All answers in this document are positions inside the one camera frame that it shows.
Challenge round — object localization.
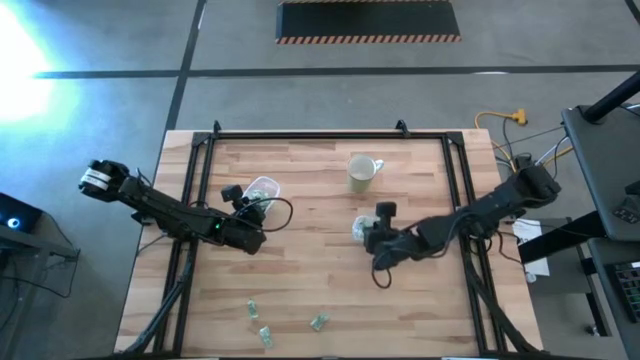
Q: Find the white paper sheet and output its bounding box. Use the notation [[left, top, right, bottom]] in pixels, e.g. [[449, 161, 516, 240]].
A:
[[511, 217, 551, 279]]

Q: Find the black controller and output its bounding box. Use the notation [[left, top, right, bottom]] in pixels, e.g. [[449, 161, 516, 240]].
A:
[[612, 179, 640, 225]]

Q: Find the dark grey side desk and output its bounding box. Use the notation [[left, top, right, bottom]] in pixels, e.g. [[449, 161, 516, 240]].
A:
[[585, 236, 640, 360]]

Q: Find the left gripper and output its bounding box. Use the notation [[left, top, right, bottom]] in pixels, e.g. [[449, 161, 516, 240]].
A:
[[214, 183, 269, 256]]

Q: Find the small clear plastic container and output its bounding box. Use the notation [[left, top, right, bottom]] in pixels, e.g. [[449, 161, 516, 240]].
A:
[[350, 213, 377, 245]]

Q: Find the rectangular clear plastic container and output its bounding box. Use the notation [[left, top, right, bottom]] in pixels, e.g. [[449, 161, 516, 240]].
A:
[[242, 175, 282, 217]]

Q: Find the black aluminium table frame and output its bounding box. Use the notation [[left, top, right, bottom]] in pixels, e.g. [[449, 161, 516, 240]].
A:
[[122, 118, 540, 359]]

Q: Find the black box with blue light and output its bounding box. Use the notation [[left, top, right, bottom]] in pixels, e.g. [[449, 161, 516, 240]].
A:
[[0, 191, 44, 235]]

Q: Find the grey metal desk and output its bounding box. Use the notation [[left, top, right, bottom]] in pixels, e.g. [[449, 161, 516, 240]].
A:
[[0, 223, 81, 264]]

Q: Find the cream ceramic mug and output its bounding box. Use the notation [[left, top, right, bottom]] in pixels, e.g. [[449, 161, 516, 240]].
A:
[[346, 153, 386, 195]]

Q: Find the yellow extension cord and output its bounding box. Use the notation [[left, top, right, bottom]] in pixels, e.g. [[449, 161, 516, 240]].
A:
[[473, 107, 575, 171]]

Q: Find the black pole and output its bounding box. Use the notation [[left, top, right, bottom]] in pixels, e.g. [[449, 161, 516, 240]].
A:
[[582, 69, 640, 124]]

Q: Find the grey desk top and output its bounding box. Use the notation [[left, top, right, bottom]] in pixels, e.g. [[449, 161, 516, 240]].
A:
[[560, 103, 640, 242]]

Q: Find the black desk leg bar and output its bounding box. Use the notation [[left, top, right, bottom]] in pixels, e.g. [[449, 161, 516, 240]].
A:
[[517, 209, 609, 265]]

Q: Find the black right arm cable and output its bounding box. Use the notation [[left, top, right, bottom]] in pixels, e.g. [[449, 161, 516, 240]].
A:
[[370, 249, 394, 290]]

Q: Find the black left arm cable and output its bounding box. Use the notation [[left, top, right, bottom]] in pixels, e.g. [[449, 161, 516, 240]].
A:
[[234, 196, 295, 234]]

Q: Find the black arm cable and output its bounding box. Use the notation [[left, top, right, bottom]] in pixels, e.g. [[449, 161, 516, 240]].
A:
[[370, 249, 394, 290], [234, 196, 295, 234]]

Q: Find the black keyboard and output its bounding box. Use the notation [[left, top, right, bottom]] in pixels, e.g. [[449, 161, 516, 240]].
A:
[[605, 259, 640, 324]]

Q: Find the black hazard-striped floor mat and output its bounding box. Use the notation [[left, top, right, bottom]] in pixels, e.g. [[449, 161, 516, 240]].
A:
[[274, 0, 463, 46]]

